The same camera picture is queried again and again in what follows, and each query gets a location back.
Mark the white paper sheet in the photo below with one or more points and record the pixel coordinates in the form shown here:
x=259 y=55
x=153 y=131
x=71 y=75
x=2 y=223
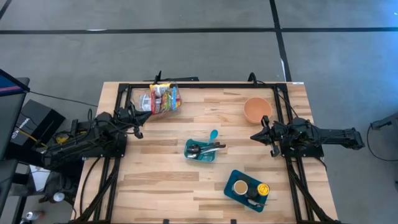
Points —
x=40 y=180

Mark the blue-edged clear noodle packet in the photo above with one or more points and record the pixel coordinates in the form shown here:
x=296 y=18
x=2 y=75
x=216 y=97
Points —
x=175 y=98

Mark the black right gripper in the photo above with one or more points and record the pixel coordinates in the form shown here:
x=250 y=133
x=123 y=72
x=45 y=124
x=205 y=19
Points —
x=280 y=135

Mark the black spoon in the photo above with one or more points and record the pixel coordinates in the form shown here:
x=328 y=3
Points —
x=217 y=145

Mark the black metal table frame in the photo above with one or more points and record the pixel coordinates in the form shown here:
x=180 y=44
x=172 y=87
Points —
x=217 y=85

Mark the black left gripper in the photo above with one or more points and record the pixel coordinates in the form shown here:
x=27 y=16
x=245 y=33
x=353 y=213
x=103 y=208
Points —
x=129 y=116

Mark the silver drink can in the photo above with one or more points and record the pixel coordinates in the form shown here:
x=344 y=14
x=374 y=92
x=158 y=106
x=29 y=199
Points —
x=32 y=215

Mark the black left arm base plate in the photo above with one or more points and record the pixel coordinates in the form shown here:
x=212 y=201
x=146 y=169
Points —
x=105 y=154

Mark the black case white logo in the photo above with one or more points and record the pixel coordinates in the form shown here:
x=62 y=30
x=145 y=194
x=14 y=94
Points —
x=37 y=121

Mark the orange bowl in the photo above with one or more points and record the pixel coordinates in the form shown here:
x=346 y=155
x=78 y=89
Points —
x=256 y=109

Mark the black tripod stand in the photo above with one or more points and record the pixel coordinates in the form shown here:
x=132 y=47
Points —
x=18 y=155

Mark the black desktop monitor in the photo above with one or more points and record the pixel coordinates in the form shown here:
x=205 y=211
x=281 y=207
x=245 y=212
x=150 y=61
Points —
x=9 y=118

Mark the clear plastic bin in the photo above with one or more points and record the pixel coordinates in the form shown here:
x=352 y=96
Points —
x=135 y=93

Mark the white-capped bottle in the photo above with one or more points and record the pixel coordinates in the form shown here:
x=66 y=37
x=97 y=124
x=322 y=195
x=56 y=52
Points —
x=58 y=197

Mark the grey metal stand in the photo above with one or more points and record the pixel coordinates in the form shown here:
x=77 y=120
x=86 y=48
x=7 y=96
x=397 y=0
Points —
x=385 y=123

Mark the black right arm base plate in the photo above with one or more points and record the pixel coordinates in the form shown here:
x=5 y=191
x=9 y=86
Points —
x=311 y=154

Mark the yellow chicken ramen packet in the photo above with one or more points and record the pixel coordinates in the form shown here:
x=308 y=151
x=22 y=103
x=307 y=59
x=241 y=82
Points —
x=159 y=89

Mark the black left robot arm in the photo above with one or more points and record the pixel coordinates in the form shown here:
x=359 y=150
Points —
x=77 y=143

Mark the beige-lid seasoning jar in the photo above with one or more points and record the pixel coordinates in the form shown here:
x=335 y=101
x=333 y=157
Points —
x=240 y=187

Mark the teal plastic spoon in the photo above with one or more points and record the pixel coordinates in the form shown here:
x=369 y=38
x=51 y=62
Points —
x=213 y=135

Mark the deep blue plastic tray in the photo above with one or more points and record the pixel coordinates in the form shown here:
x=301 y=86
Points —
x=233 y=199

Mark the teal plastic container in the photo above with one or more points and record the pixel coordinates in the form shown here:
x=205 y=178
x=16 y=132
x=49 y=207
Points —
x=202 y=158

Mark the yellow-lid spice jar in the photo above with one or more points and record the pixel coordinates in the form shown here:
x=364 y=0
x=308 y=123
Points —
x=263 y=189

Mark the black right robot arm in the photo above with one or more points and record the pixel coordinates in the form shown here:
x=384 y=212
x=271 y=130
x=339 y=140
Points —
x=335 y=135

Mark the black upright bracket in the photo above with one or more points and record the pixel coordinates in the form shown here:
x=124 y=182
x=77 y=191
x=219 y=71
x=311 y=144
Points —
x=252 y=78
x=180 y=79

